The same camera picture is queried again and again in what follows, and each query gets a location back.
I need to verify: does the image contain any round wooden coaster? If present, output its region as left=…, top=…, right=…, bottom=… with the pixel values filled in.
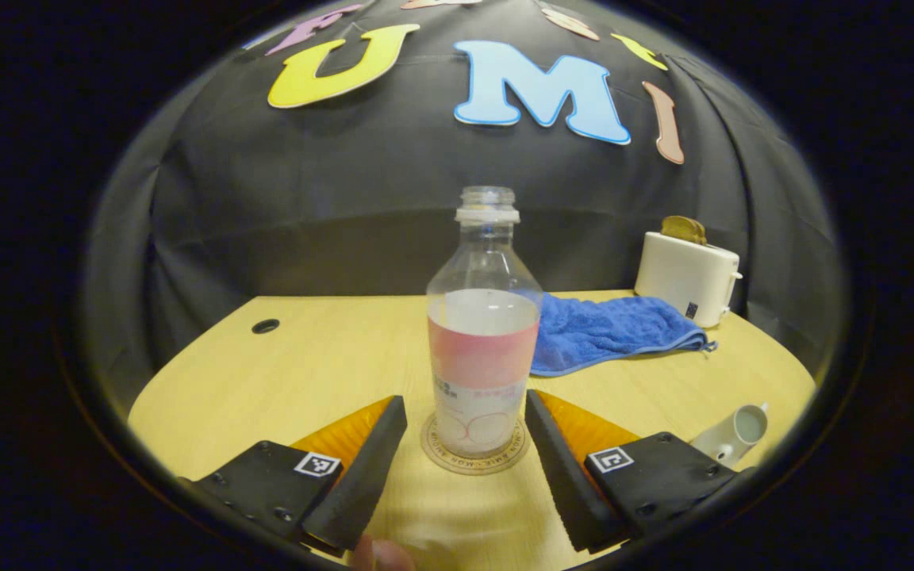
left=421, top=412, right=531, bottom=477

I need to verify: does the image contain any blue towel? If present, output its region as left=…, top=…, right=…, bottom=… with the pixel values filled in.
left=517, top=290, right=718, bottom=377

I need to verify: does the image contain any clear plastic water bottle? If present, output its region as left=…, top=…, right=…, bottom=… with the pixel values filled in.
left=426, top=186, right=543, bottom=457

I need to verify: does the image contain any black backdrop cloth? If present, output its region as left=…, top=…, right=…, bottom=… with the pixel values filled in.
left=80, top=0, right=851, bottom=421

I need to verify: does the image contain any white blue-patterned teacup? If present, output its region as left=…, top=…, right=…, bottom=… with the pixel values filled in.
left=691, top=403, right=770, bottom=469

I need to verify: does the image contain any white toaster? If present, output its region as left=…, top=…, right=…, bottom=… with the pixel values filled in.
left=635, top=231, right=743, bottom=329

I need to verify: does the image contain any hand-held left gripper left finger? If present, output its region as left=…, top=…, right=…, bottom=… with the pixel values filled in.
left=179, top=395, right=409, bottom=556

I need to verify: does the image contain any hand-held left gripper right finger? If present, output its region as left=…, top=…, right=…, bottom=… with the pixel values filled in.
left=524, top=389, right=751, bottom=554

